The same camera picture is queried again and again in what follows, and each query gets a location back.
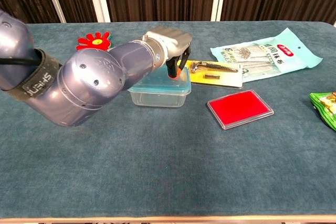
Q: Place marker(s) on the clear plastic tray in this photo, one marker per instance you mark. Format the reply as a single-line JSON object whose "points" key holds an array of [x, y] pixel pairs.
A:
{"points": [[157, 100]]}

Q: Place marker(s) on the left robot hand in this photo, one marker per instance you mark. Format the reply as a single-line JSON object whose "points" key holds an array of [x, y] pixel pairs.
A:
{"points": [[173, 39]]}

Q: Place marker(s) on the blue plastic tray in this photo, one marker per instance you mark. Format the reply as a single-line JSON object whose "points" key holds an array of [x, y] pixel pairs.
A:
{"points": [[157, 83]]}

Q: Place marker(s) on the light blue wipes bag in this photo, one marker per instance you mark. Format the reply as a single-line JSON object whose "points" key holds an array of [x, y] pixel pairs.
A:
{"points": [[273, 53]]}

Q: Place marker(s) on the teal table cloth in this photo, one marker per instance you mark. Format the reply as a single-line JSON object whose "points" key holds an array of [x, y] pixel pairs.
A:
{"points": [[105, 155]]}

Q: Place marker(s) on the green snack bag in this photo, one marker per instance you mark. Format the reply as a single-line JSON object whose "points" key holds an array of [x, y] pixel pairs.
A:
{"points": [[326, 108]]}

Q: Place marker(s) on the red ink pad case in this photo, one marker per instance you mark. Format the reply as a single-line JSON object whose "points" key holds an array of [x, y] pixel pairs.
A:
{"points": [[239, 107]]}

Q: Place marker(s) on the red hand clapper toy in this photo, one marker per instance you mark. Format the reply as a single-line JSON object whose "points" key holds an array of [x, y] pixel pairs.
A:
{"points": [[90, 41]]}

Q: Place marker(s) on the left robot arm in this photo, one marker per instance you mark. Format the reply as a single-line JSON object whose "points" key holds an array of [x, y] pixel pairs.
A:
{"points": [[86, 82]]}

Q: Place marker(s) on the razor on yellow card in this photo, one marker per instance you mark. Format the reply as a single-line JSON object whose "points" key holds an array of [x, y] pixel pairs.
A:
{"points": [[215, 75]]}

